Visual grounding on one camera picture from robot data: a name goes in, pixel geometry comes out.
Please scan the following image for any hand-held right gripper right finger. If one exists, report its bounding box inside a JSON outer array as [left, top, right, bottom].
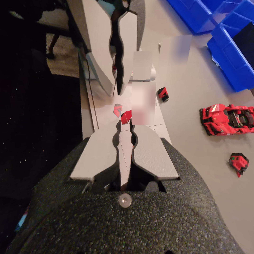
[[130, 124, 179, 181]]

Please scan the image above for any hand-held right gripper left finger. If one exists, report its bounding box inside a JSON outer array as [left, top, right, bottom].
[[69, 120, 122, 182]]

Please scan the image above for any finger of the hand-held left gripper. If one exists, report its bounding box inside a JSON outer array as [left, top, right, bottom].
[[116, 10, 139, 96], [81, 0, 122, 97]]

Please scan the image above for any small red lego wedge piece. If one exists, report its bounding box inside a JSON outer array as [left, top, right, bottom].
[[120, 110, 132, 125]]

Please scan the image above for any black chair leg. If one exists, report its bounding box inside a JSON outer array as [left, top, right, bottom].
[[46, 33, 61, 60]]

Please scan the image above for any red green lego car section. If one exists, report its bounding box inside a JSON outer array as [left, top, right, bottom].
[[228, 153, 250, 178]]

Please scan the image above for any red black lego subassembly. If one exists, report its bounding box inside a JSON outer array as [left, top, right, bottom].
[[158, 87, 169, 102]]

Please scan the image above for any lego instruction booklet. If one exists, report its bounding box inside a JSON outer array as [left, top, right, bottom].
[[79, 43, 173, 179]]

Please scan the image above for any white paper scrap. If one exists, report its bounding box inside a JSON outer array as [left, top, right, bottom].
[[211, 55, 223, 69]]

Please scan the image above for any red lego race car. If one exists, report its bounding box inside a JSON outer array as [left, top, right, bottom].
[[199, 104, 254, 136]]

